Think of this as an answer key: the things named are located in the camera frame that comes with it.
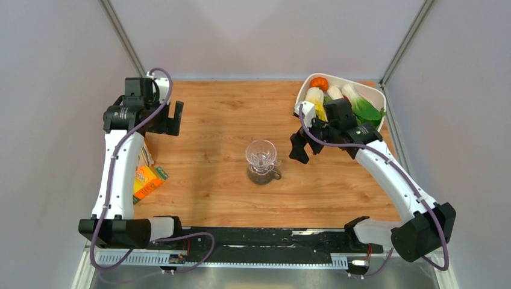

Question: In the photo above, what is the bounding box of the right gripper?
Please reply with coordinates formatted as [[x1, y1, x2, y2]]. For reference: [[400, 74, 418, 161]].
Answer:
[[289, 112, 339, 164]]

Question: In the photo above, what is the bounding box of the clear glass dripper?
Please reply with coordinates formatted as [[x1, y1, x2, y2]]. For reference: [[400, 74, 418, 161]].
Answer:
[[245, 140, 281, 175]]

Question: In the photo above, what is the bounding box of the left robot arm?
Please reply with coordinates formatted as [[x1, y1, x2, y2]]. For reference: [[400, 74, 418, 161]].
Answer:
[[78, 75, 184, 250]]

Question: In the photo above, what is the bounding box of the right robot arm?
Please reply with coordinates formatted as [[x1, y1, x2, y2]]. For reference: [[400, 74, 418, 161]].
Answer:
[[289, 99, 456, 270]]

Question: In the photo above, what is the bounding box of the glass coffee server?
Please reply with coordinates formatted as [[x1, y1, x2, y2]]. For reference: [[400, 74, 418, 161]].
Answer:
[[246, 164, 282, 185]]

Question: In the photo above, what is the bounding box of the stack of paper filters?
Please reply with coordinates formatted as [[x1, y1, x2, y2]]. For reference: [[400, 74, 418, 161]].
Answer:
[[137, 137, 155, 167]]

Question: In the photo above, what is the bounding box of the yellow toy cabbage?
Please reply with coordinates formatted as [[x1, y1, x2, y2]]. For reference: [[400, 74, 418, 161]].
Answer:
[[304, 87, 327, 122]]

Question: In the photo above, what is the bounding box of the green toy leek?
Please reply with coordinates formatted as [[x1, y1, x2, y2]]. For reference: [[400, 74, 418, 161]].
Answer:
[[324, 85, 344, 103]]

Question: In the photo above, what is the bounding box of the orange toy pumpkin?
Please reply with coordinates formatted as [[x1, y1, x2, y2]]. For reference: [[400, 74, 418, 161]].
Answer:
[[310, 76, 330, 92]]

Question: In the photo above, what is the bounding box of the green toy bok choy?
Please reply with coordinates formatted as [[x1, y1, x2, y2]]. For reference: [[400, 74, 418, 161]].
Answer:
[[341, 84, 387, 129]]

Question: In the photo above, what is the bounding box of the white vegetable tray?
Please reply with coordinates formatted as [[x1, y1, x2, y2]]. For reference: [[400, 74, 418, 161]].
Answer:
[[293, 73, 387, 114]]

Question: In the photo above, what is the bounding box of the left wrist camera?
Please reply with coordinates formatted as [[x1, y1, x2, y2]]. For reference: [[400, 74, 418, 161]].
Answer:
[[146, 71, 170, 103]]

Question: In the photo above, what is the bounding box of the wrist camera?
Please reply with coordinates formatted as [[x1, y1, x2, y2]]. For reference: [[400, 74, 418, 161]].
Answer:
[[293, 101, 316, 128], [146, 71, 170, 103]]

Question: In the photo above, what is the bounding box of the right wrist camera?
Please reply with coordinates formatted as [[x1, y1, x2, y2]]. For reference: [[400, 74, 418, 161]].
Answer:
[[293, 101, 316, 128]]

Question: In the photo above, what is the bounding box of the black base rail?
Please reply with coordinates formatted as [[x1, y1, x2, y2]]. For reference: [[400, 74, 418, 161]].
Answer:
[[137, 225, 384, 268]]

